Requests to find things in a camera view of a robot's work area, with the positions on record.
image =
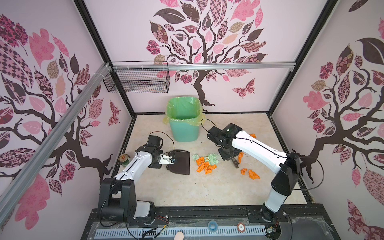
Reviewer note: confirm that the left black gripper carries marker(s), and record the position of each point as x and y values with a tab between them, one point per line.
155	165

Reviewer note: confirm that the dark brown hand brush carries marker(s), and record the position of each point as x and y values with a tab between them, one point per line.
229	154

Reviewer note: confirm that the dark brown plastic dustpan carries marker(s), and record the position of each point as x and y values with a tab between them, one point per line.
180	162

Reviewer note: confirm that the large orange paper clump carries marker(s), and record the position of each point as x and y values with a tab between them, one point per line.
206	167

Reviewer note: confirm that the small green paper scrap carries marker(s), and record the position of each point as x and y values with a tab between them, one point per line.
195	157

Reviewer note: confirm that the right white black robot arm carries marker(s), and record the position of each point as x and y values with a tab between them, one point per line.
233	140

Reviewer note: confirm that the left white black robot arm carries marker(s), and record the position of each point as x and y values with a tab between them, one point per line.
117	200

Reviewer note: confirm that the long orange paper scrap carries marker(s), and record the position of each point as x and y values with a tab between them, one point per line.
240	156

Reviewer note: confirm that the small green drink can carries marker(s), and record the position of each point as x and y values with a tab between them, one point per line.
124	160

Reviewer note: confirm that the small orange scrap front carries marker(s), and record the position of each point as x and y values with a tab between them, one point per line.
243	171

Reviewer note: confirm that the orange scrap front right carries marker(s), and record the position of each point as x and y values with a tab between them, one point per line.
253	175

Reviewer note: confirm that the green plastic trash bin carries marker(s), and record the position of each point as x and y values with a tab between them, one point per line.
184	132

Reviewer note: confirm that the light green bin liner bag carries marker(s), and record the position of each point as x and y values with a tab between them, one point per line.
188	110

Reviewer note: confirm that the blue tape roll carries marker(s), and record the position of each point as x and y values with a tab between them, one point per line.
212	226

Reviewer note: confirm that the red white tape roll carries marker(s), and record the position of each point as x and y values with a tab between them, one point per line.
241	227

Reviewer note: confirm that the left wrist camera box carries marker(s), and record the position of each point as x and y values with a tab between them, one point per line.
167	160

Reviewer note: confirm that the black wire mesh basket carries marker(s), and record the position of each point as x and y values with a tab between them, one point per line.
138	77

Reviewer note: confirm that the aluminium frame bar back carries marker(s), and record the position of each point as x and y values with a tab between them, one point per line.
222	66

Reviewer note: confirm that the aluminium frame bar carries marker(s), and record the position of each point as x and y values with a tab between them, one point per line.
16	189
222	66

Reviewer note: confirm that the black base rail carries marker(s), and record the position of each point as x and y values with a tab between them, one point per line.
294	222

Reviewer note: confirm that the aluminium frame bar left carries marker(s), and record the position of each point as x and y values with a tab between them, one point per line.
16	189

